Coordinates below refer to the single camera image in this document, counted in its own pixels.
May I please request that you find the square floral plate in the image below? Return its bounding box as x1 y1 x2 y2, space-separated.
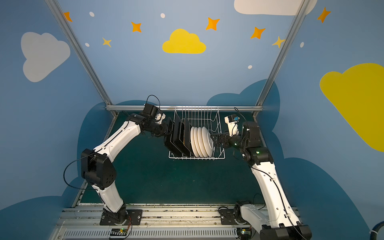
173 115 185 156
164 117 182 158
184 119 193 157

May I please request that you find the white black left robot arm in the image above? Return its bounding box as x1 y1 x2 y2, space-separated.
81 112 169 214

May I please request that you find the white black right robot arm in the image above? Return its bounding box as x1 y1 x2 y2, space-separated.
212 122 312 240

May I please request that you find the white round plate rightmost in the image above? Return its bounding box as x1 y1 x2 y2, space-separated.
202 127 214 158

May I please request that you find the white round plate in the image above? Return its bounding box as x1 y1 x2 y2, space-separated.
202 127 214 158
198 127 209 158
190 127 200 158
194 127 204 158

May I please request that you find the white round plate leftmost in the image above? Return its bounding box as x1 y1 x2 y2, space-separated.
190 127 200 158

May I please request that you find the right small circuit board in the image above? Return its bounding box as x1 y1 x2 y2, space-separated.
236 228 252 240

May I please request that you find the small circuit board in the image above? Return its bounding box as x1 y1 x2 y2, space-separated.
236 228 252 240
109 228 128 240

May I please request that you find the left small circuit board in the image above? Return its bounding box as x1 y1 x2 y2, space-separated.
109 228 128 240

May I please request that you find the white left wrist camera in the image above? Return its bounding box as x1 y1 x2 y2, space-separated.
141 103 166 125

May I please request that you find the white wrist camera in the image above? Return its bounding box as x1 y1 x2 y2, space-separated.
225 114 240 137
141 103 166 125

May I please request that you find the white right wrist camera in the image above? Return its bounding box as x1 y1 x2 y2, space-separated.
225 114 240 137

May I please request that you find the white wire dish rack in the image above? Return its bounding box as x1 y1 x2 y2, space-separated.
169 110 225 160

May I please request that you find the aluminium frame right post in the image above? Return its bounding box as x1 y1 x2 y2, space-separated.
253 0 311 121

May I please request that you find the aluminium frame post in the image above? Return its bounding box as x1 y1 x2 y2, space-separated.
45 0 113 106
253 0 311 121

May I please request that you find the aluminium frame back bar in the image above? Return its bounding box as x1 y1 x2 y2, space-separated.
106 105 263 112

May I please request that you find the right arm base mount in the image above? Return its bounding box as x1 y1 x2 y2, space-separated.
218 201 251 225

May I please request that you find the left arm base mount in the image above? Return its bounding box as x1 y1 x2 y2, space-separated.
100 209 143 226

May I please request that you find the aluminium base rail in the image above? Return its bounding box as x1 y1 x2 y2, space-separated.
50 203 250 240

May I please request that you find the aluminium frame left post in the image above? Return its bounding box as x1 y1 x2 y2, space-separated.
45 0 113 106

